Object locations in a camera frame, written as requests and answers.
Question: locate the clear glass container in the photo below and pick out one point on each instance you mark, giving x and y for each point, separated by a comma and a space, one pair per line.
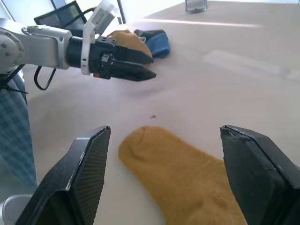
195, 5

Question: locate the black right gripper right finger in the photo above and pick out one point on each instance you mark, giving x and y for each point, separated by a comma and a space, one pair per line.
257, 178

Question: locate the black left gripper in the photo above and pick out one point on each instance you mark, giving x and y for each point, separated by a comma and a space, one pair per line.
100, 58

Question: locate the dark navy sock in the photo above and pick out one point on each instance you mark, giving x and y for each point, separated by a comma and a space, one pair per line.
150, 32

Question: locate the white rounded object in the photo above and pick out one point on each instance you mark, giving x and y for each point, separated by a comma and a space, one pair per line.
12, 207

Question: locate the blue sock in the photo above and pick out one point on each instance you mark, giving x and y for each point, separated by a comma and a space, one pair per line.
159, 45

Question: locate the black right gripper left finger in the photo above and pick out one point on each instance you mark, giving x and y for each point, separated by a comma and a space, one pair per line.
77, 178

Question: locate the mustard yellow sock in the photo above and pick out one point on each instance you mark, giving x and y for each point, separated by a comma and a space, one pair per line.
131, 41
178, 175

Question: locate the blue checked fabric basket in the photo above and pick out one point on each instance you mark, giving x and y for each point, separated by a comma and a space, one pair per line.
14, 131

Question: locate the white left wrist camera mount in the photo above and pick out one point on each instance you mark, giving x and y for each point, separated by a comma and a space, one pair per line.
100, 16

